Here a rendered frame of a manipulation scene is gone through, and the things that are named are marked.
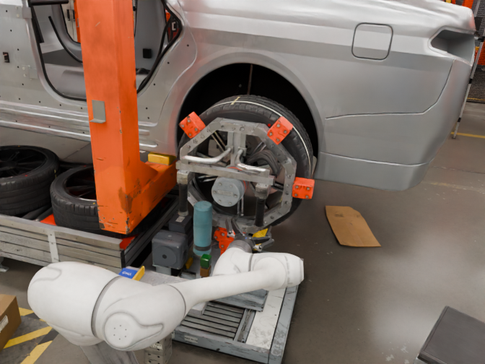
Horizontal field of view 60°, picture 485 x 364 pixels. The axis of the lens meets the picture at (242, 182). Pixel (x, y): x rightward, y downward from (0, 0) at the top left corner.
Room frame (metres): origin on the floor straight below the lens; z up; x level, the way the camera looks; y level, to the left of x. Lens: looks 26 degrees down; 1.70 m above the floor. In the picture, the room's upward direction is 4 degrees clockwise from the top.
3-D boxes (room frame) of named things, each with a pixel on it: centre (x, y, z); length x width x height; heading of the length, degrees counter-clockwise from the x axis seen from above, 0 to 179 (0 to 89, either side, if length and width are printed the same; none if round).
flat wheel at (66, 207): (2.35, 0.84, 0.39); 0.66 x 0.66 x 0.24
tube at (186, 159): (1.70, 0.16, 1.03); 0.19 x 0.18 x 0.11; 167
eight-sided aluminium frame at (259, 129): (1.79, 0.03, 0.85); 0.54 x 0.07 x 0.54; 77
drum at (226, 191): (1.72, 0.05, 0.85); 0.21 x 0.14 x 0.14; 167
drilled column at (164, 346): (1.47, 0.35, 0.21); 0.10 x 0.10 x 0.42; 77
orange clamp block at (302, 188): (1.73, -0.28, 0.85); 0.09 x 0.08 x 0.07; 77
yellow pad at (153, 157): (2.34, 0.49, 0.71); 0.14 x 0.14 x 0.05; 77
